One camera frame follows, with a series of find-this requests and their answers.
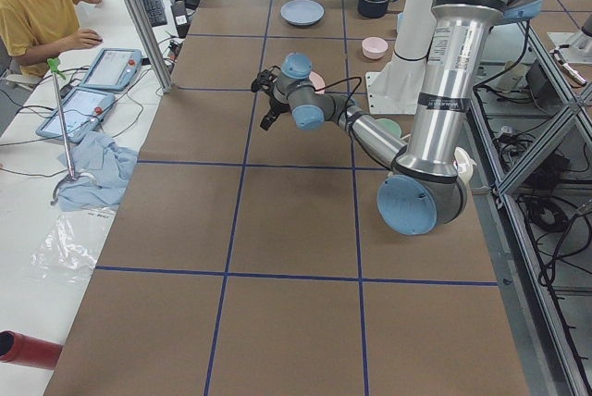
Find clear plastic bag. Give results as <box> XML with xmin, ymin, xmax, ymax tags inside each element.
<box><xmin>24</xmin><ymin>210</ymin><xmax>115</xmax><ymax>288</ymax></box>

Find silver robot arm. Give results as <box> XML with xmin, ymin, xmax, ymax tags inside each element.
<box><xmin>251</xmin><ymin>0</ymin><xmax>542</xmax><ymax>235</ymax></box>

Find red cylinder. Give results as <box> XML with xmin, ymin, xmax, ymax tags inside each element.
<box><xmin>1</xmin><ymin>330</ymin><xmax>63</xmax><ymax>370</ymax></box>

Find green bowl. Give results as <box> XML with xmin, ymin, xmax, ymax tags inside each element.
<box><xmin>376</xmin><ymin>118</ymin><xmax>402</xmax><ymax>140</ymax></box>

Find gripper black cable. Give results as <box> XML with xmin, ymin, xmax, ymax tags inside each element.
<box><xmin>314</xmin><ymin>75</ymin><xmax>364</xmax><ymax>138</ymax></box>

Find light blue cloth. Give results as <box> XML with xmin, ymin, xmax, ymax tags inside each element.
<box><xmin>57</xmin><ymin>131</ymin><xmax>138</xmax><ymax>211</ymax></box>

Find pink bowl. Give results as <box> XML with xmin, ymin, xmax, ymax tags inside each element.
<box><xmin>362</xmin><ymin>36</ymin><xmax>389</xmax><ymax>60</ymax></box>

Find upper teach pendant tablet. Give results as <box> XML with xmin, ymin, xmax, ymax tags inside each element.
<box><xmin>80</xmin><ymin>48</ymin><xmax>142</xmax><ymax>93</ymax></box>

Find black keyboard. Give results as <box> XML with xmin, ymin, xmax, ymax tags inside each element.
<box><xmin>141</xmin><ymin>0</ymin><xmax>167</xmax><ymax>27</ymax></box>

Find aluminium frame post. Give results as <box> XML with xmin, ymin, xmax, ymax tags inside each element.
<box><xmin>124</xmin><ymin>0</ymin><xmax>173</xmax><ymax>93</ymax></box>

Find light blue cup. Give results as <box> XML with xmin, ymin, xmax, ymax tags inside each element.
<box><xmin>396</xmin><ymin>12</ymin><xmax>404</xmax><ymax>34</ymax></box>

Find metal stand with green clip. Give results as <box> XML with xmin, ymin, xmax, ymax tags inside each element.
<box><xmin>47</xmin><ymin>57</ymin><xmax>97</xmax><ymax>205</ymax></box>

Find cream toaster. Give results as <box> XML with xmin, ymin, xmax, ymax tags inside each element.
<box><xmin>401</xmin><ymin>132</ymin><xmax>477</xmax><ymax>196</ymax></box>

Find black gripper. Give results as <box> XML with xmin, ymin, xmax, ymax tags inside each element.
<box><xmin>251</xmin><ymin>69</ymin><xmax>290</xmax><ymax>131</ymax></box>

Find teach pendant tablet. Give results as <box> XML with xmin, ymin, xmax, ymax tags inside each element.
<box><xmin>35</xmin><ymin>88</ymin><xmax>116</xmax><ymax>143</ymax></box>
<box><xmin>80</xmin><ymin>48</ymin><xmax>142</xmax><ymax>93</ymax></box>

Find white camera pole base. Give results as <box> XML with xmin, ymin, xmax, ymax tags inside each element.
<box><xmin>366</xmin><ymin>0</ymin><xmax>436</xmax><ymax>115</ymax></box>

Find lower teach pendant tablet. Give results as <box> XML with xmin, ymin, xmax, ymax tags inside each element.
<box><xmin>35</xmin><ymin>88</ymin><xmax>116</xmax><ymax>143</ymax></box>

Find light blue plate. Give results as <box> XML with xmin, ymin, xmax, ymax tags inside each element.
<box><xmin>280</xmin><ymin>0</ymin><xmax>325</xmax><ymax>27</ymax></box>

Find pink plate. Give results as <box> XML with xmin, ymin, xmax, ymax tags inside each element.
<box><xmin>308</xmin><ymin>71</ymin><xmax>326</xmax><ymax>94</ymax></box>

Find person in yellow shirt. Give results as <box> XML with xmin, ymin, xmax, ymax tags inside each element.
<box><xmin>1</xmin><ymin>0</ymin><xmax>103</xmax><ymax>77</ymax></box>

